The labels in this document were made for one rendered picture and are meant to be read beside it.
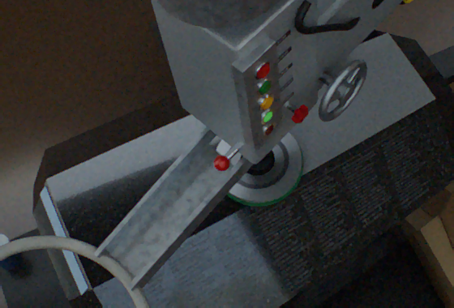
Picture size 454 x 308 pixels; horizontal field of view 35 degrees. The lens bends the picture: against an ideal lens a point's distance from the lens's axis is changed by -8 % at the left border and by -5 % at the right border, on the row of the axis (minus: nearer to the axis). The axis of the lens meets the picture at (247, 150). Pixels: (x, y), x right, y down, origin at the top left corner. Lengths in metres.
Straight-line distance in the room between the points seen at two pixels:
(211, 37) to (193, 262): 0.77
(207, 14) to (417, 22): 2.08
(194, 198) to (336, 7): 0.53
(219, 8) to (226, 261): 0.89
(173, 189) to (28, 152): 1.41
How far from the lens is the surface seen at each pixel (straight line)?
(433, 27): 3.15
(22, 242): 1.71
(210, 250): 1.85
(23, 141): 3.05
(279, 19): 1.23
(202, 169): 1.68
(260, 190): 1.82
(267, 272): 1.92
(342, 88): 1.52
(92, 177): 1.94
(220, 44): 1.21
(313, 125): 1.93
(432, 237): 2.49
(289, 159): 1.85
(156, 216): 1.68
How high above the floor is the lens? 2.52
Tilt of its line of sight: 63 degrees down
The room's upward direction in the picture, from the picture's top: 10 degrees counter-clockwise
